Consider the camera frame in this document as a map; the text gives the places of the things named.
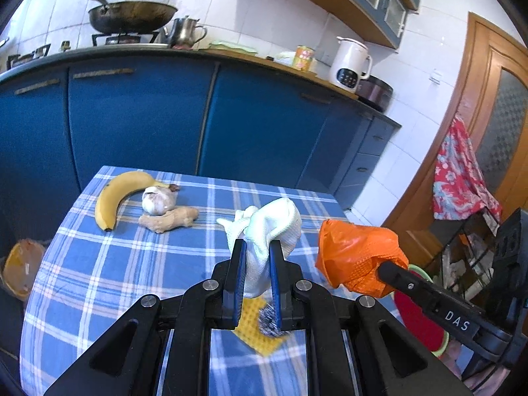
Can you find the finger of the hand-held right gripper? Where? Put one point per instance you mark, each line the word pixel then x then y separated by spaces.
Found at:
pixel 406 284

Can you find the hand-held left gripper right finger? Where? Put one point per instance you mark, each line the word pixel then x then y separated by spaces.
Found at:
pixel 275 284

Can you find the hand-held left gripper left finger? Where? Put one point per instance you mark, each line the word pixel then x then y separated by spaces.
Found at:
pixel 239 280

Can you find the white cloth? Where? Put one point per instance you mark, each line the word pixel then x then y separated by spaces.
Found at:
pixel 276 218

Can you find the steel wool scourer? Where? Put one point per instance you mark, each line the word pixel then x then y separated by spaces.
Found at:
pixel 266 317

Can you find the red stool with green rim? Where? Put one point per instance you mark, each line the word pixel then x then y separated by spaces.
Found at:
pixel 416 321

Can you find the yellow waffle dishcloth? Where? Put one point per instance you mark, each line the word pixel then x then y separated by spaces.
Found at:
pixel 251 326

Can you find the black storage rack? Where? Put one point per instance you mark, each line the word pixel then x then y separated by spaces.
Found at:
pixel 466 255

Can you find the blue plaid tablecloth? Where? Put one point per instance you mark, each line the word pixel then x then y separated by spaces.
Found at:
pixel 165 264

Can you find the ginger root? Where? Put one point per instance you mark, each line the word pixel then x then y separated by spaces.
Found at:
pixel 173 218

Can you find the garlic bulb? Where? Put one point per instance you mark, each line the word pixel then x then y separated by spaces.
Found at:
pixel 156 202

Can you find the red floral cloth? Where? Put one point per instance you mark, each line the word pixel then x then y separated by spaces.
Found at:
pixel 458 173

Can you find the yellow banana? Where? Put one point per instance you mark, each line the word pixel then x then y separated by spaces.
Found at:
pixel 111 198

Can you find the blue kitchen cabinet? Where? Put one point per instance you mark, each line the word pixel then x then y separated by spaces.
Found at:
pixel 144 123

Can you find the dark rice cooker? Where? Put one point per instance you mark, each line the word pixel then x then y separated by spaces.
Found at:
pixel 375 90

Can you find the wooden door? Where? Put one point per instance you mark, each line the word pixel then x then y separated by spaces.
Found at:
pixel 466 70

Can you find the yellow can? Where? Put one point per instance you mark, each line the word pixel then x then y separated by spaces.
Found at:
pixel 303 57

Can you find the white soy milk maker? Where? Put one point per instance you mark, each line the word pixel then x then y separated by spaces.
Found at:
pixel 348 62

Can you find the green cloth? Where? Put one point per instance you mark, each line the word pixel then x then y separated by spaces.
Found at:
pixel 231 45

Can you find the metal kettle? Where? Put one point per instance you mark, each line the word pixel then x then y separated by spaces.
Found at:
pixel 183 33

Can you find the gas stove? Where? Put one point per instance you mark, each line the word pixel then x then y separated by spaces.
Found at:
pixel 123 40

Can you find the black wok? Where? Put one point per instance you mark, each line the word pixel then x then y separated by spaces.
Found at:
pixel 132 14

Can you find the white wall socket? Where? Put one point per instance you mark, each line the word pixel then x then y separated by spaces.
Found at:
pixel 436 77

